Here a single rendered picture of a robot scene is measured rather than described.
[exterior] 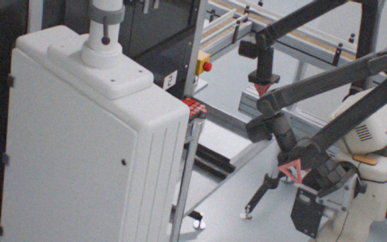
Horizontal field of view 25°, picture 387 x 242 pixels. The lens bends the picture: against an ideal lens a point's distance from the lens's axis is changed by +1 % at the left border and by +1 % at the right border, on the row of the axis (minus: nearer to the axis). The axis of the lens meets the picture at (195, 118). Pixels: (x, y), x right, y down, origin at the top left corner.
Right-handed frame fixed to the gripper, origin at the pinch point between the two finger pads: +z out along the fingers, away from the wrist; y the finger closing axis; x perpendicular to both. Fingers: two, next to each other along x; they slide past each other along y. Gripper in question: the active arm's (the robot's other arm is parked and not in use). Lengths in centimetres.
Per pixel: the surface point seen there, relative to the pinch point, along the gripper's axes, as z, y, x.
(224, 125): 17.2, 16.6, -2.5
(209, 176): 19.8, 3.6, 29.7
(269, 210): 103, 32, -82
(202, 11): -23.7, 32.1, -8.9
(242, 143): 19.1, 5.4, 3.1
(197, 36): -13.1, 33.8, -9.0
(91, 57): -52, -4, 103
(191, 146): -28, -25, 90
